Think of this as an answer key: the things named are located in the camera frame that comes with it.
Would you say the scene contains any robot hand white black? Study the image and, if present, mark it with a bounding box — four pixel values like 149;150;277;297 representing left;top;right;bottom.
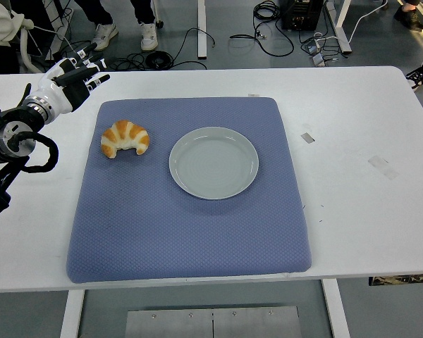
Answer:
23;42;111;115

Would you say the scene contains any croissant bread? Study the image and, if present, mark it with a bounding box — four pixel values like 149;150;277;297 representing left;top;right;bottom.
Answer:
100;119;151;160

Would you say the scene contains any grey round plate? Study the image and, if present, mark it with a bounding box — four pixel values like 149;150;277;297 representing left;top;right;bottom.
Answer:
168;126;260;201

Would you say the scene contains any person with white shoes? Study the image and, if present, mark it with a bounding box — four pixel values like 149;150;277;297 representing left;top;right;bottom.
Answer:
73;0;159;53

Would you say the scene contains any white desk leg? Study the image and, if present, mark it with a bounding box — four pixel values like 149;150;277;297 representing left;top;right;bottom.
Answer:
196;0;208;58
322;0;353;54

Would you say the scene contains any blue quilted mat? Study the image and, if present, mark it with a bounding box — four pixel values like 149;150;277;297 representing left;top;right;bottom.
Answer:
66;96;312;284

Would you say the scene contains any white table leg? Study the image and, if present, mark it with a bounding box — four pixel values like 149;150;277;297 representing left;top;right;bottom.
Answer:
320;277;352;338
59;289;86;338

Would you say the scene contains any black equipment box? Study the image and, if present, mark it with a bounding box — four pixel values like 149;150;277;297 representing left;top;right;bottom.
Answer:
281;0;321;31

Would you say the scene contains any clear tape piece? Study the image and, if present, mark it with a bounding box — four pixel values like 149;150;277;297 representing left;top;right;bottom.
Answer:
367;155;400;181

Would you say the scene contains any person with black white shoe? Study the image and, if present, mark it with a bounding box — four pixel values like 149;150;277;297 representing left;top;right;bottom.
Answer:
405;45;423;92

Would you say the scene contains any white tube frame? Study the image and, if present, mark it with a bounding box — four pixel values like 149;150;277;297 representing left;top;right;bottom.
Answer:
18;19;44;74

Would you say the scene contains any coiled black cable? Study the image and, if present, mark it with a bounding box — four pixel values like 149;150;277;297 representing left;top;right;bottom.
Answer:
145;50;208;70

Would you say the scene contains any long looped black cable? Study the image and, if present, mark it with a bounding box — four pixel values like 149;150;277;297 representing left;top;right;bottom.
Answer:
229;0;295;57

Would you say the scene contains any white cable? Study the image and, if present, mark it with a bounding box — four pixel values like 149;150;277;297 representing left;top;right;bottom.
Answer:
348;0;389;44

